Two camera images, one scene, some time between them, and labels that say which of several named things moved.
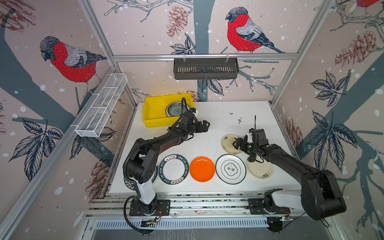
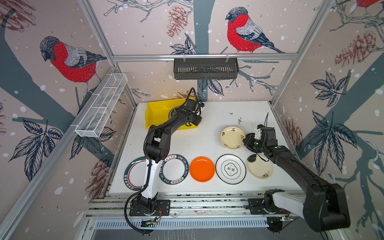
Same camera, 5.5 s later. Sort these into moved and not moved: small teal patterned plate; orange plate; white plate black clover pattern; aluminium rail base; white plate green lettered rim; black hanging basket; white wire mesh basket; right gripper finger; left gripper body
Moved: small teal patterned plate; right gripper finger; left gripper body
Not moved: white plate green lettered rim; white wire mesh basket; black hanging basket; orange plate; white plate black clover pattern; aluminium rail base
